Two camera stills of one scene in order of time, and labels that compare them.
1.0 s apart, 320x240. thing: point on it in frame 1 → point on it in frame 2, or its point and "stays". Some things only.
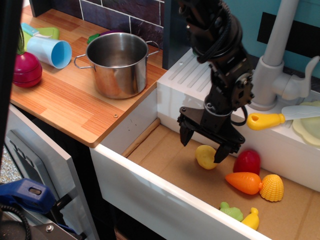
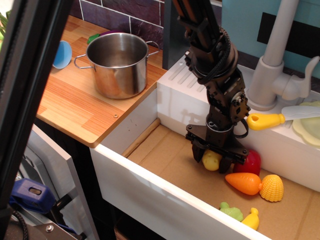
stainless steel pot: (120, 60) stays
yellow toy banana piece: (252, 220) stays
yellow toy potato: (205, 155) stays
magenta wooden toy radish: (27, 70) → (4, 21)
